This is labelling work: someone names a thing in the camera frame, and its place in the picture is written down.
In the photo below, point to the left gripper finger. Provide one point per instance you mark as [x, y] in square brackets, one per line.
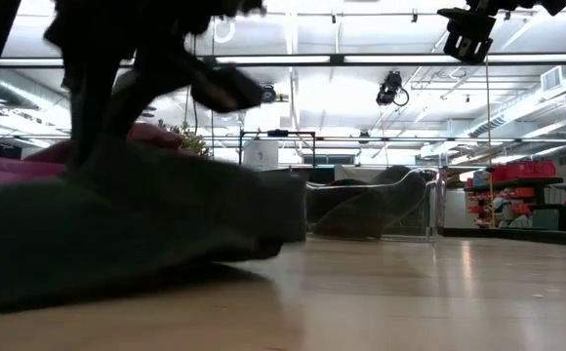
[141, 85]
[90, 112]

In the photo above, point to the maroon baseball cap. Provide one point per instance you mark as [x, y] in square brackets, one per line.
[156, 136]

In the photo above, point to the green potted plant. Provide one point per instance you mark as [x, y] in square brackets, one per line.
[192, 141]

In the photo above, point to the red cloth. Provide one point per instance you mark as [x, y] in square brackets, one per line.
[10, 168]

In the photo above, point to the round black fixture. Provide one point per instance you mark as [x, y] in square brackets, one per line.
[269, 93]

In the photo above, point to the red storage bins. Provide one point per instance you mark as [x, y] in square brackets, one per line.
[522, 171]

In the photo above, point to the black shelf table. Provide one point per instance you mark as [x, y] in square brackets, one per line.
[532, 183]

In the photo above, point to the orange storage bins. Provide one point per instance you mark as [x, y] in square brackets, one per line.
[524, 192]

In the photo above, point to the black horizontal rig bar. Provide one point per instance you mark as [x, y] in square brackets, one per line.
[336, 60]

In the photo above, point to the dark gray box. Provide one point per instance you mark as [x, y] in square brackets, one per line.
[553, 218]

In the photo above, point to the clear plastic bin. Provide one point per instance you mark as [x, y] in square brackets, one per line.
[436, 205]

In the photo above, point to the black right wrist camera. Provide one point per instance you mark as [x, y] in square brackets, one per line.
[466, 44]

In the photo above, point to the black metal frame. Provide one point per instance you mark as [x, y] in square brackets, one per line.
[275, 132]

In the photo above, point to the black aluminium table frame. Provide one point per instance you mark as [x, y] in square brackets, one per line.
[507, 236]

